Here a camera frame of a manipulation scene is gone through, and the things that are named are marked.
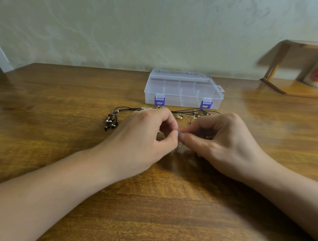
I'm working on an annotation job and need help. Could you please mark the person's left forearm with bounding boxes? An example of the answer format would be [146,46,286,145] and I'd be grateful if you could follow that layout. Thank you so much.
[0,148,120,241]

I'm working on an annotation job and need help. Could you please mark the white printed mug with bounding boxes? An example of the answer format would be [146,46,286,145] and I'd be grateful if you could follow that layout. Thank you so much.
[304,60,318,88]

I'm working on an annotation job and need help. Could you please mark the person's left hand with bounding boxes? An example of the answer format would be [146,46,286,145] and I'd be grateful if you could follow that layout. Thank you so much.
[94,107,180,182]

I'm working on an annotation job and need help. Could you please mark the wooden shelf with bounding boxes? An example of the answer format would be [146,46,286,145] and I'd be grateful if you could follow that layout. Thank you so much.
[260,40,318,98]

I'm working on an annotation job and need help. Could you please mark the person's right hand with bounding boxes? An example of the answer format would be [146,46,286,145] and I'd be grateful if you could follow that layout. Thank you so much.
[178,113,279,184]

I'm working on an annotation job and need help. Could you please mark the person's right forearm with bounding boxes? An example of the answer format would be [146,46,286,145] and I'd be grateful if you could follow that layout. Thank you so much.
[248,161,318,239]

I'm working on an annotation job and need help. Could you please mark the clear plastic organizer box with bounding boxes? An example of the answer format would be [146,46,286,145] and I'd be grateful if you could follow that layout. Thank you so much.
[144,70,225,110]

